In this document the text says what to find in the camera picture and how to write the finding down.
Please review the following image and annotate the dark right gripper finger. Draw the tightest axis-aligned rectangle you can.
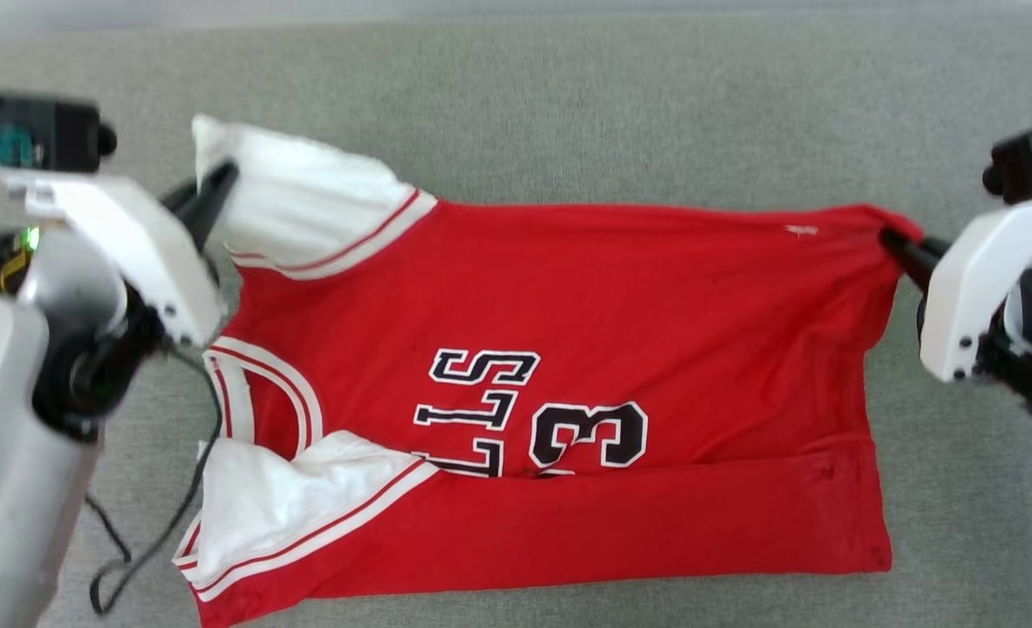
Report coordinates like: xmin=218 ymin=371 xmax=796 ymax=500
xmin=880 ymin=229 xmax=948 ymax=289

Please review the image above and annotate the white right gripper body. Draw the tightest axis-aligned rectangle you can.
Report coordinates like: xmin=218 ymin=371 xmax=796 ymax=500
xmin=919 ymin=192 xmax=1032 ymax=385

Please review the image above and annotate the red white basketball jersey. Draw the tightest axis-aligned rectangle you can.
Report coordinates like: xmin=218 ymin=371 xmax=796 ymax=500
xmin=174 ymin=113 xmax=925 ymax=628

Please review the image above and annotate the grey fabric sofa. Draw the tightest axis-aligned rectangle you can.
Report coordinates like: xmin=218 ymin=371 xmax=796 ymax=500
xmin=0 ymin=9 xmax=1032 ymax=628

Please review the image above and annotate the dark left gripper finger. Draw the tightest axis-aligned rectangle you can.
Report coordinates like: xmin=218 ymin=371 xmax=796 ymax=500
xmin=162 ymin=160 xmax=239 ymax=249

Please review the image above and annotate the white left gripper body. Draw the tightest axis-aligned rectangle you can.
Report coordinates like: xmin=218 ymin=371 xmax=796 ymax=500
xmin=1 ymin=170 xmax=224 ymax=345

